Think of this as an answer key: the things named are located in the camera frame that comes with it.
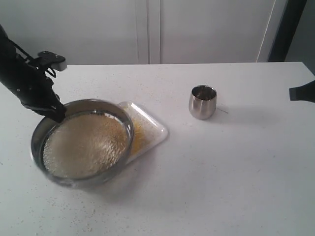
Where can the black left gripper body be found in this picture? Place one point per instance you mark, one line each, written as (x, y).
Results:
(28, 81)

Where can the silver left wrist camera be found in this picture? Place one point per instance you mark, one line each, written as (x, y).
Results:
(51, 60)

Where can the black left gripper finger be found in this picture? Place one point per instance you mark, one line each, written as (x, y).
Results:
(39, 110)
(57, 112)

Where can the round steel mesh sieve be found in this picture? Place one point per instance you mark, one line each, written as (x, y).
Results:
(76, 108)

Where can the stainless steel cup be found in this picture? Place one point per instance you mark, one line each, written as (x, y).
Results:
(202, 102)

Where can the white cabinet doors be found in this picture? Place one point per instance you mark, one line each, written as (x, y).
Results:
(139, 31)

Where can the grain mixture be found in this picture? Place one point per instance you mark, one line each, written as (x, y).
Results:
(84, 146)

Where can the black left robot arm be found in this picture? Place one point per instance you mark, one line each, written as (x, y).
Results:
(8, 47)

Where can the yellow millet grains pile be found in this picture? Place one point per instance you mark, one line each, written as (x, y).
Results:
(146, 130)

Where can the white rectangular tray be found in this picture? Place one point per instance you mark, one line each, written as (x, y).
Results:
(163, 135)

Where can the dark vertical post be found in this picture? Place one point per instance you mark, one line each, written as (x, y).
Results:
(286, 30)

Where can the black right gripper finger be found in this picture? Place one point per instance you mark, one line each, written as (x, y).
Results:
(303, 93)

